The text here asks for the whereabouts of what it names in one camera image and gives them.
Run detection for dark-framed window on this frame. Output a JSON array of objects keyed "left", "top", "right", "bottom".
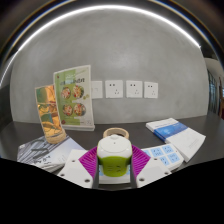
[{"left": 205, "top": 58, "right": 224, "bottom": 122}]

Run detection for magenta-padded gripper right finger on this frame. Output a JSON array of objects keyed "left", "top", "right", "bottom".
[{"left": 130, "top": 144, "right": 173, "bottom": 189}]

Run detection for white power strip blue sockets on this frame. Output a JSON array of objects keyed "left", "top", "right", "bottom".
[{"left": 98, "top": 143, "right": 185, "bottom": 185}]

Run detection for white wall switch plate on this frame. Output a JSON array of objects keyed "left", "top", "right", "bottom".
[{"left": 90, "top": 80, "right": 104, "bottom": 100}]

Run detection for grey striped magazine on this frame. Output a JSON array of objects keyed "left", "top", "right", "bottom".
[{"left": 16, "top": 134, "right": 86, "bottom": 174}]

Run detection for white LED light strip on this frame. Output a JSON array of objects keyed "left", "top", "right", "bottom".
[{"left": 0, "top": 3, "right": 202, "bottom": 88}]

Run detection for green menu sign stand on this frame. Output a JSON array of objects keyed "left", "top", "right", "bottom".
[{"left": 52, "top": 64, "right": 96, "bottom": 132}]

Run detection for green and white charger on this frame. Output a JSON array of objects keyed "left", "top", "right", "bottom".
[{"left": 96, "top": 134, "right": 134, "bottom": 178}]

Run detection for beige masking tape roll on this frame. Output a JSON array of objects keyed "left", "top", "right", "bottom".
[{"left": 102, "top": 127, "right": 131, "bottom": 141}]

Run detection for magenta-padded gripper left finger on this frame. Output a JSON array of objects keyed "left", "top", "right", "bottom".
[{"left": 57, "top": 145, "right": 100, "bottom": 190}]

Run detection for blue and white booklet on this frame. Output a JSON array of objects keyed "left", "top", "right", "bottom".
[{"left": 145, "top": 117, "right": 207, "bottom": 164}]

